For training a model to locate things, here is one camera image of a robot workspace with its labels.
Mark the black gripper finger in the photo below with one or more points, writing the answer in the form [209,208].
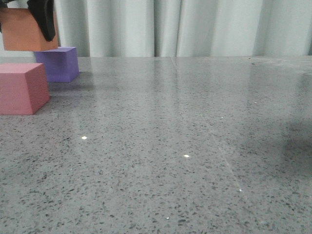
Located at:
[43,13]

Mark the grey-green pleated curtain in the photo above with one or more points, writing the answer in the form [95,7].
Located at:
[185,28]

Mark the purple foam cube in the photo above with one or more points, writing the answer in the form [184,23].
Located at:
[61,64]

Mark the pink foam cube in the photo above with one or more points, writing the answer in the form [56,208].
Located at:
[23,88]

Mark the orange foam cube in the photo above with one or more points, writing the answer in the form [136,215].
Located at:
[20,31]

